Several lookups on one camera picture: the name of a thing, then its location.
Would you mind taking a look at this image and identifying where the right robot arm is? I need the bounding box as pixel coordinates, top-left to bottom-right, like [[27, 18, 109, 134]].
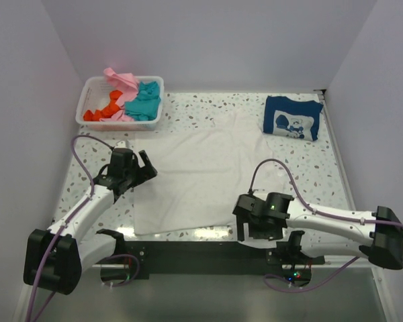
[[232, 193, 403, 270]]

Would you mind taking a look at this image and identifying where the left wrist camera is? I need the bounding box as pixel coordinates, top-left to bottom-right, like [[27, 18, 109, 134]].
[[114, 140, 132, 151]]

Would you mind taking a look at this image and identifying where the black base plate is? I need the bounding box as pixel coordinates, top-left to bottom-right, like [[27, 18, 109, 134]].
[[124, 241, 325, 280]]

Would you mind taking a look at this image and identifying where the pink t-shirt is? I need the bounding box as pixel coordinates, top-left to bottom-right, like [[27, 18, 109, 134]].
[[103, 68, 140, 122]]

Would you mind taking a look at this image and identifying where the folded blue printed t-shirt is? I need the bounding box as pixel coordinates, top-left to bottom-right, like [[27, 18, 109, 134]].
[[263, 96, 323, 142]]

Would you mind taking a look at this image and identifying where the teal t-shirt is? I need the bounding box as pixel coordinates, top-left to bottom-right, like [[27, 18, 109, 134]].
[[124, 81, 161, 121]]

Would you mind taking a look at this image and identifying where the white t-shirt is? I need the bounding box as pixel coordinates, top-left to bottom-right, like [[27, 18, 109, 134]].
[[132, 111, 285, 235]]

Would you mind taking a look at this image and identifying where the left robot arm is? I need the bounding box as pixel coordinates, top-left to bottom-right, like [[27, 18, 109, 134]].
[[23, 148, 157, 294]]

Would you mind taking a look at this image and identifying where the orange t-shirt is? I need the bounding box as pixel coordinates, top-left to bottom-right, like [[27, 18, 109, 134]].
[[83, 90, 126, 121]]

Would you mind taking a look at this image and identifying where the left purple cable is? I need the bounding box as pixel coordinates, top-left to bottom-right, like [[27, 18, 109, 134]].
[[23, 134, 140, 322]]

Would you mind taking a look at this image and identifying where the white plastic basket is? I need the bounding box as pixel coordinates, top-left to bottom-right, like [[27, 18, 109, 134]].
[[75, 68, 164, 131]]

